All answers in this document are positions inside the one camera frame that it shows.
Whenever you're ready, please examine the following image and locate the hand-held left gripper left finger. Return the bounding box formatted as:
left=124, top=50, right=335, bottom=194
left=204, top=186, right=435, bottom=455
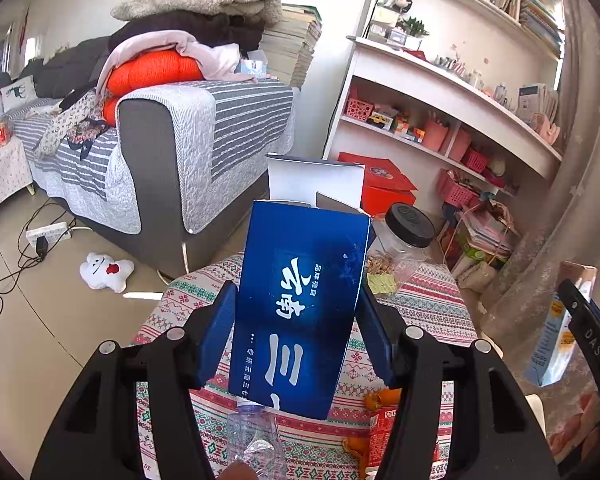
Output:
left=30, top=280, right=238, bottom=480

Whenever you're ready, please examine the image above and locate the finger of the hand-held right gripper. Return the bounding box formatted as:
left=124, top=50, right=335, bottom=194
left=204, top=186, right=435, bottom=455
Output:
left=557, top=278, right=600, bottom=391

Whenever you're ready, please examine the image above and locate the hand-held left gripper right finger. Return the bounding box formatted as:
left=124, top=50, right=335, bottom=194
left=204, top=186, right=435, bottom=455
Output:
left=355, top=285, right=561, bottom=480

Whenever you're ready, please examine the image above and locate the light blue milk carton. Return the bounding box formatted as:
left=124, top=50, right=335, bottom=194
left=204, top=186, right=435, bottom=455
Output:
left=524, top=261, right=598, bottom=387

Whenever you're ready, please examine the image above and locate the dark blue cardboard box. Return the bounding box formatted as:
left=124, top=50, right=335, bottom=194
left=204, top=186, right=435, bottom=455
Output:
left=228, top=155, right=372, bottom=421

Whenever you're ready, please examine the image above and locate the orange peel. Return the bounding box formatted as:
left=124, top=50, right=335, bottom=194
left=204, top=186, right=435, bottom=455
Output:
left=342, top=437, right=376, bottom=478
left=364, top=390, right=401, bottom=409

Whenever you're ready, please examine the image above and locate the patterned striped tablecloth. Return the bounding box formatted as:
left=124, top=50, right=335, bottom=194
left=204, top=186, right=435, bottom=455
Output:
left=130, top=252, right=478, bottom=480

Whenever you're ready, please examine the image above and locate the red paper carton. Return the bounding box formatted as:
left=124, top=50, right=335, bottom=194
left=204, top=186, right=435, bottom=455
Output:
left=367, top=406, right=406, bottom=468

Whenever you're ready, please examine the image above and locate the peach print cloth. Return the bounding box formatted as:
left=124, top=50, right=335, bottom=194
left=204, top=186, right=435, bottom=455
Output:
left=545, top=387, right=600, bottom=463

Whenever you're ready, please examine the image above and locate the clear plastic bottle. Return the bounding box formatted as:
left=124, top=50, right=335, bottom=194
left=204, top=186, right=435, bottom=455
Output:
left=227, top=402, right=288, bottom=480

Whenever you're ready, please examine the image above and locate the large black-lidded clear jar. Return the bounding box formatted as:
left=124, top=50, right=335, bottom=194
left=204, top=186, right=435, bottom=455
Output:
left=365, top=203, right=437, bottom=296

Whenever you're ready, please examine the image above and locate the white cloth bag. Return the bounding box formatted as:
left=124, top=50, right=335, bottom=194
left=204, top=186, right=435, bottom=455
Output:
left=457, top=260, right=497, bottom=292

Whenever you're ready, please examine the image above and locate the tied stack of papers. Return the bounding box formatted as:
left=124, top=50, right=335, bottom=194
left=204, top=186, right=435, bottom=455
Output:
left=450, top=200, right=522, bottom=281

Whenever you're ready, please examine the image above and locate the white plush toy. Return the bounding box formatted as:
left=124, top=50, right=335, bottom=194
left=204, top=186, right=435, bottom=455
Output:
left=79, top=252, right=135, bottom=292

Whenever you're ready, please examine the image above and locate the red cardboard box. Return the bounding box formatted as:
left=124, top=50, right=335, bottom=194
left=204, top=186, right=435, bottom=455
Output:
left=337, top=152, right=419, bottom=217

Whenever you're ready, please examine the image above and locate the grey sofa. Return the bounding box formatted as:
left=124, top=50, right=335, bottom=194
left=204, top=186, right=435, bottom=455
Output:
left=0, top=35, right=301, bottom=276

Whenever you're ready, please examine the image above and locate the large pink basket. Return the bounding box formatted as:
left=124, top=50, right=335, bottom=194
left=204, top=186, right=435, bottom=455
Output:
left=436, top=169, right=481, bottom=206

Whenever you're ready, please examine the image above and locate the white power strip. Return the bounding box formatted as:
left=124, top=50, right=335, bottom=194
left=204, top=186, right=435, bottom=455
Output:
left=26, top=222, right=74, bottom=247

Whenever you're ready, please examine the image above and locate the small pink basket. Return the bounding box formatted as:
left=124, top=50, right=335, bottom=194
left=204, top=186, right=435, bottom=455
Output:
left=462, top=149, right=489, bottom=174

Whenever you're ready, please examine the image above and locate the pink house-shaped holder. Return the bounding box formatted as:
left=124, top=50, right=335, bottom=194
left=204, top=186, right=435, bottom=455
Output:
left=532, top=112, right=561, bottom=146

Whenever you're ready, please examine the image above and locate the pink bucket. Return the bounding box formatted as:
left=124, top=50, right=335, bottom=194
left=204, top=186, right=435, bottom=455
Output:
left=449, top=130, right=474, bottom=161
left=422, top=120, right=453, bottom=151

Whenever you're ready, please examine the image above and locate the striped quilted sofa cover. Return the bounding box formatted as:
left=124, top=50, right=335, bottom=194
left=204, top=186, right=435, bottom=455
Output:
left=10, top=79, right=298, bottom=235

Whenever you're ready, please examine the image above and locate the pink lattice basket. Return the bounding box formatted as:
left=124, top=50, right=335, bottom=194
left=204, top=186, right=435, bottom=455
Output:
left=346, top=98, right=376, bottom=119

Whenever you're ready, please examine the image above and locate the floral cloth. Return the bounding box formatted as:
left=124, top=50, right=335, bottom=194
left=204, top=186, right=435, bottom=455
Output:
left=35, top=87, right=115, bottom=161

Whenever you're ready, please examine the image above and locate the white bookshelf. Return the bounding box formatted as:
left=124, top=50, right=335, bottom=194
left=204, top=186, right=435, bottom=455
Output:
left=322, top=0, right=567, bottom=211

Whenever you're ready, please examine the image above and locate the white-clothed side table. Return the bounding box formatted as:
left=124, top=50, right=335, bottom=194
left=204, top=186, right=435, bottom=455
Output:
left=0, top=137, right=34, bottom=222

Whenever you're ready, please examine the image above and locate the tissue packet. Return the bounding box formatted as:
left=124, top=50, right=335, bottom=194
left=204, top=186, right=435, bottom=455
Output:
left=235, top=59, right=267, bottom=77

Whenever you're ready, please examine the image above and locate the orange cushion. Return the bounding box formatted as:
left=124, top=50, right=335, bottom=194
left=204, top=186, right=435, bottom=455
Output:
left=102, top=51, right=206, bottom=126

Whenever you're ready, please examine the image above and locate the pink cloth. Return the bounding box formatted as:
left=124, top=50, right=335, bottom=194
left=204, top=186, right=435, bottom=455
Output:
left=95, top=30, right=259, bottom=97

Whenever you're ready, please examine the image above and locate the tall stack of books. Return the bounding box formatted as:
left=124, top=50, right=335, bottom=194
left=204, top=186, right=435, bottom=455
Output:
left=259, top=4, right=322, bottom=90

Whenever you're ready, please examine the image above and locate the flat stack of shelf books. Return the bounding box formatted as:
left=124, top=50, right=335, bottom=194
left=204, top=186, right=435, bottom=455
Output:
left=517, top=0, right=566, bottom=58

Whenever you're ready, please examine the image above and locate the dark brown blanket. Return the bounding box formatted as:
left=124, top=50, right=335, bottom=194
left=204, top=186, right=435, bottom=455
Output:
left=109, top=9, right=267, bottom=54

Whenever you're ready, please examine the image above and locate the small potted plant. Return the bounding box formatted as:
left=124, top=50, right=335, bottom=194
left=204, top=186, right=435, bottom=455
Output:
left=397, top=16, right=431, bottom=37

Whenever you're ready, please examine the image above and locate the white printed cushion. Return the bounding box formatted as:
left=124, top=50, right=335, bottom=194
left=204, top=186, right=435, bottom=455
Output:
left=0, top=76, right=36, bottom=111

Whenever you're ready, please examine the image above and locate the black cable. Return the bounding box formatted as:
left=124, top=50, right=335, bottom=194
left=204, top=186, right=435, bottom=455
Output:
left=0, top=199, right=76, bottom=320

